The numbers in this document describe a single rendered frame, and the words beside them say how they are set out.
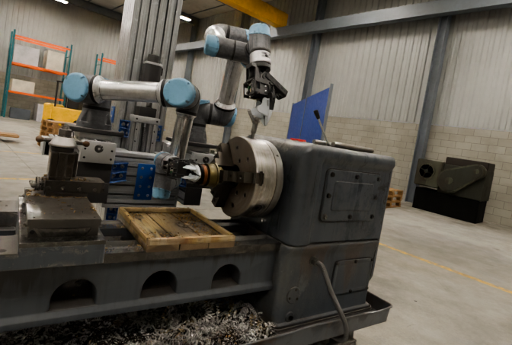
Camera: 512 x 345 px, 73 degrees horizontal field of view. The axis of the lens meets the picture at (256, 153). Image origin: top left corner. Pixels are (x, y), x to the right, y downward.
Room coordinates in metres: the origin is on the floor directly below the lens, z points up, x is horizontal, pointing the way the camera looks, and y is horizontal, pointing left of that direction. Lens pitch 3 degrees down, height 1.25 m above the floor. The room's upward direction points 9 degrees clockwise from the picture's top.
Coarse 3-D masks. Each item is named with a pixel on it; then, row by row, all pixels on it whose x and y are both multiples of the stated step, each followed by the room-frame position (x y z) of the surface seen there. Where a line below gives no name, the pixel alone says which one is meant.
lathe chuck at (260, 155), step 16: (240, 144) 1.32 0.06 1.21; (256, 144) 1.29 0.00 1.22; (240, 160) 1.31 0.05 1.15; (256, 160) 1.23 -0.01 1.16; (272, 160) 1.27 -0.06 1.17; (272, 176) 1.25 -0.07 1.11; (240, 192) 1.28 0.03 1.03; (256, 192) 1.21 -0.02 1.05; (272, 192) 1.25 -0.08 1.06; (224, 208) 1.36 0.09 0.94; (240, 208) 1.26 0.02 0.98
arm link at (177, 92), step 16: (64, 80) 1.40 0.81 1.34; (80, 80) 1.39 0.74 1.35; (96, 80) 1.41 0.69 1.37; (112, 80) 1.44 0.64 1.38; (176, 80) 1.38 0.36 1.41; (80, 96) 1.39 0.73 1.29; (96, 96) 1.42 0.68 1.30; (112, 96) 1.42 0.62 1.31; (128, 96) 1.42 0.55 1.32; (144, 96) 1.41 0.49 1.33; (160, 96) 1.39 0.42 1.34; (176, 96) 1.38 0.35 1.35; (192, 96) 1.39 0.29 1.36
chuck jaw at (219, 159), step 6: (222, 144) 1.37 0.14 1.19; (228, 144) 1.39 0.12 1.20; (216, 150) 1.38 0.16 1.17; (222, 150) 1.35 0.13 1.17; (228, 150) 1.37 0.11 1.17; (216, 156) 1.34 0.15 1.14; (222, 156) 1.33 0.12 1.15; (228, 156) 1.35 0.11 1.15; (210, 162) 1.33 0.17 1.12; (216, 162) 1.30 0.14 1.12; (222, 162) 1.32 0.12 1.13; (228, 162) 1.33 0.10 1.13; (222, 168) 1.33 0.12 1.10; (228, 168) 1.34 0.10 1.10; (234, 168) 1.36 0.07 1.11
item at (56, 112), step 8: (56, 88) 14.53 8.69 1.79; (56, 96) 14.54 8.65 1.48; (48, 104) 14.47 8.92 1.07; (56, 104) 14.88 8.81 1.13; (72, 104) 14.85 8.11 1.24; (80, 104) 15.03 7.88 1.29; (48, 112) 14.47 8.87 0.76; (56, 112) 14.50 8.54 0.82; (64, 112) 14.53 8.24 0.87; (72, 112) 14.56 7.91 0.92; (80, 112) 14.59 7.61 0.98; (56, 120) 14.51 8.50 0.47; (64, 120) 14.53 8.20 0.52; (72, 120) 14.57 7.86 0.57
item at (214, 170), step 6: (204, 168) 1.23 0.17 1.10; (210, 168) 1.24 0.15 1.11; (216, 168) 1.25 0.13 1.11; (204, 174) 1.22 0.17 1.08; (210, 174) 1.23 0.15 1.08; (216, 174) 1.24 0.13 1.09; (198, 180) 1.26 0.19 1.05; (204, 180) 1.23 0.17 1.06; (210, 180) 1.23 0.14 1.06; (216, 180) 1.25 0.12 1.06; (210, 186) 1.27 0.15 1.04
